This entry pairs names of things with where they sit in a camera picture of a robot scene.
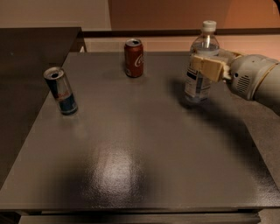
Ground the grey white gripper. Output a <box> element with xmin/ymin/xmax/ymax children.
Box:
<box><xmin>190</xmin><ymin>48</ymin><xmax>279</xmax><ymax>101</ymax></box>

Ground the clear blue-label plastic bottle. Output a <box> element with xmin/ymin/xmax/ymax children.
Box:
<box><xmin>185</xmin><ymin>20</ymin><xmax>220</xmax><ymax>104</ymax></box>

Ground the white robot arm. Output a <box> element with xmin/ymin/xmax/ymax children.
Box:
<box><xmin>190</xmin><ymin>49</ymin><xmax>280</xmax><ymax>116</ymax></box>

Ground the red cola can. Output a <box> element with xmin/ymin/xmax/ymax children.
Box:
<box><xmin>124</xmin><ymin>38</ymin><xmax>144</xmax><ymax>78</ymax></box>

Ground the silver blue energy drink can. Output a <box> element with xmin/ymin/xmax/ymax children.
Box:
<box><xmin>43</xmin><ymin>66</ymin><xmax>78</xmax><ymax>116</ymax></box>

